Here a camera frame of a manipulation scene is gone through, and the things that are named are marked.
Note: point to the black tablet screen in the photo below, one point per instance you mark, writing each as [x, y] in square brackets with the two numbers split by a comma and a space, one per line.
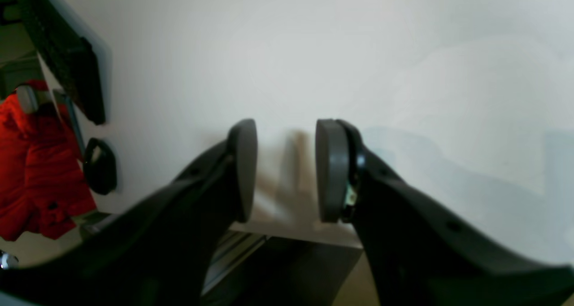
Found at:
[68, 55]

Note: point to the red cloth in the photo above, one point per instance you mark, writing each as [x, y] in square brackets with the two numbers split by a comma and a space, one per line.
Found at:
[42, 188]

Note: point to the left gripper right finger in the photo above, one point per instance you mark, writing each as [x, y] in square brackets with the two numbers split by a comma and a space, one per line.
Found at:
[421, 253]

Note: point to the aluminium frame rail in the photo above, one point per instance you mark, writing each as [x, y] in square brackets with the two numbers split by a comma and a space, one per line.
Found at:
[232, 250]

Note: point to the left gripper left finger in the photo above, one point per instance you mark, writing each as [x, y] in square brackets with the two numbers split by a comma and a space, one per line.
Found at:
[158, 252]

